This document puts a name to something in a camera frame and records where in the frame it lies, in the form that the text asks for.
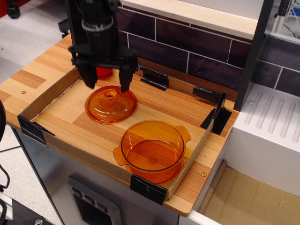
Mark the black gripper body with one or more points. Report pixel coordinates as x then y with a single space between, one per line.
99 45

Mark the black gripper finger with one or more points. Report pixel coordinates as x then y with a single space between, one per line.
88 73
126 72

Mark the orange transparent pot lid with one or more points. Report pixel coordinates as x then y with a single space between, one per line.
109 105

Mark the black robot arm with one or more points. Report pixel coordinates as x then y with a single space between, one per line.
100 11

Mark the orange transparent pot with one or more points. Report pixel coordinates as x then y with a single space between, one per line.
153 150

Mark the red toy strawberry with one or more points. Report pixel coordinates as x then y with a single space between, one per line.
103 71

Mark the light wooden shelf board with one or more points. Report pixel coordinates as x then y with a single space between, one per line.
212 19

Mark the black caster wheel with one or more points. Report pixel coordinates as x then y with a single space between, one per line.
13 11

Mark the cardboard fence with black tape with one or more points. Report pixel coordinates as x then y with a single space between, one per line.
57 111

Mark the white toy sink drainboard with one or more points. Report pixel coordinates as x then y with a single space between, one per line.
264 143

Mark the dark grey shelf post left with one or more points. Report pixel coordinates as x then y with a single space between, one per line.
75 13

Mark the dark grey shelf post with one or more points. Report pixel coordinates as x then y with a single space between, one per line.
75 13
246 84

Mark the dark grey shelf post right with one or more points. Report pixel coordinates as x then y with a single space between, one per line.
246 84

